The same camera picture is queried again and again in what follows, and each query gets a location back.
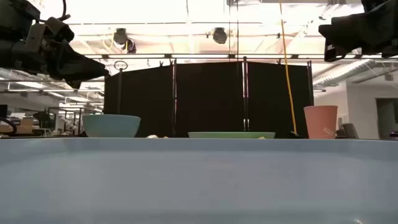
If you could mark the black folding divider screen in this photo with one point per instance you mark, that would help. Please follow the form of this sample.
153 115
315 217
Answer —
208 99

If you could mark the teal round plate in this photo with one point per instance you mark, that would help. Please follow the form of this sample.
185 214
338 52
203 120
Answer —
231 135

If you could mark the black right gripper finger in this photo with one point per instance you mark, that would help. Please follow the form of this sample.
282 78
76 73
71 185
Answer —
332 53
345 31

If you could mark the black ceiling spotlight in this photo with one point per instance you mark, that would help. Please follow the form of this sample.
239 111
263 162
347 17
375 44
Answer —
121 36
219 35

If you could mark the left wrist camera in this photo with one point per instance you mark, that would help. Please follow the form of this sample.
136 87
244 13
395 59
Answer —
37 37

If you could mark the long ceiling light strip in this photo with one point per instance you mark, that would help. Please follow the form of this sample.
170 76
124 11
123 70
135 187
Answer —
202 56

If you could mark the blue round bowl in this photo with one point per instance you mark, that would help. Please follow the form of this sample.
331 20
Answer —
111 126

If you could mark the pink plastic cup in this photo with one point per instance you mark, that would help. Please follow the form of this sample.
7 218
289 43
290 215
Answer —
320 121

